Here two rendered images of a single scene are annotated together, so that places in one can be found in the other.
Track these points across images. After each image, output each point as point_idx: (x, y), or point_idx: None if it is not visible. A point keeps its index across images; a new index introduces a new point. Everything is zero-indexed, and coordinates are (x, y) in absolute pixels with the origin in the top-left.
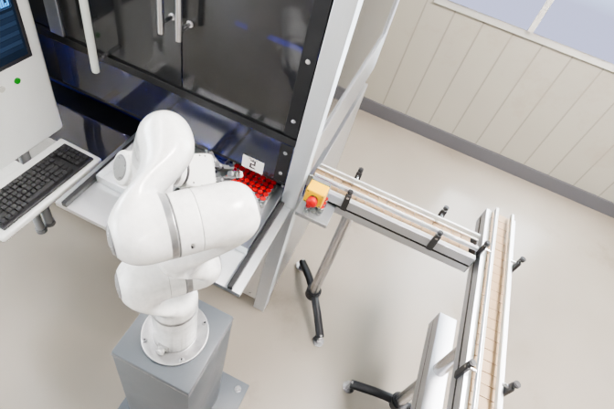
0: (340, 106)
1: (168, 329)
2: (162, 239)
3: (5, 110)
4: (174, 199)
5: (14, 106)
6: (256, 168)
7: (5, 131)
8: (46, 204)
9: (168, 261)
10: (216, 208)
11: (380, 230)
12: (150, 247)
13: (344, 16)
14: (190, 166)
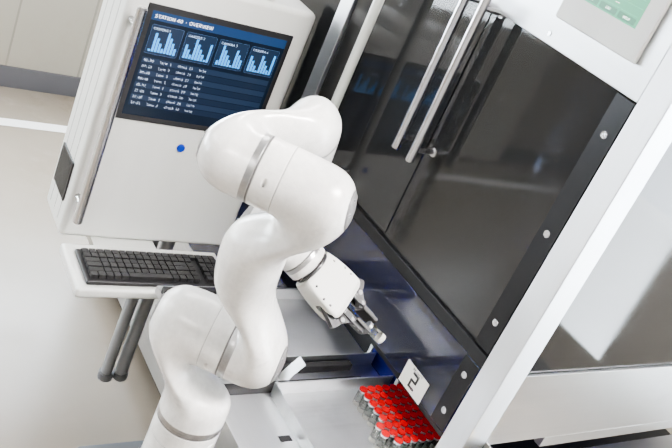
0: (590, 374)
1: (161, 432)
2: (243, 152)
3: (187, 175)
4: (278, 138)
5: (198, 178)
6: (415, 390)
7: (169, 199)
8: (144, 292)
9: (230, 240)
10: (308, 164)
11: None
12: (229, 153)
13: (611, 181)
14: (325, 267)
